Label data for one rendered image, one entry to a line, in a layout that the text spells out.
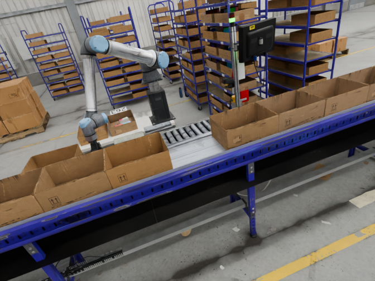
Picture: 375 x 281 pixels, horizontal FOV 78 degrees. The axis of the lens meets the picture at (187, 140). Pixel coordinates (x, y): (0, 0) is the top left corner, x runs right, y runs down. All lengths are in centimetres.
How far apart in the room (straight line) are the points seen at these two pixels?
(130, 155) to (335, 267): 168
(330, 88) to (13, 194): 254
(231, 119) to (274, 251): 111
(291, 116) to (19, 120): 522
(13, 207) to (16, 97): 428
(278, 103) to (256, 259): 125
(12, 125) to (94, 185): 457
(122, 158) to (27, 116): 426
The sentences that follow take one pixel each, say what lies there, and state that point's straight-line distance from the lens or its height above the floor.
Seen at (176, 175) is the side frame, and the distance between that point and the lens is 145.
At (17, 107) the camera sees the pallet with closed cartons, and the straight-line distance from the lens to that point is 582.
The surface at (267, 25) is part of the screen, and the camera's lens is 249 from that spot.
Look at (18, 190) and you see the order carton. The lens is 192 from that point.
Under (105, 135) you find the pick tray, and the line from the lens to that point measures 254.
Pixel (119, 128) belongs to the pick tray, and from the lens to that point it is 251.
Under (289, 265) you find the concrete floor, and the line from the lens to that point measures 211.
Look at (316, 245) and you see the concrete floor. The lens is 225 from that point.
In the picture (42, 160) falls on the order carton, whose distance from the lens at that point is 237.
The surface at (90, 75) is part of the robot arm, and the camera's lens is 206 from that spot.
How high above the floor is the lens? 179
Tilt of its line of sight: 30 degrees down
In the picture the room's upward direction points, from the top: 11 degrees counter-clockwise
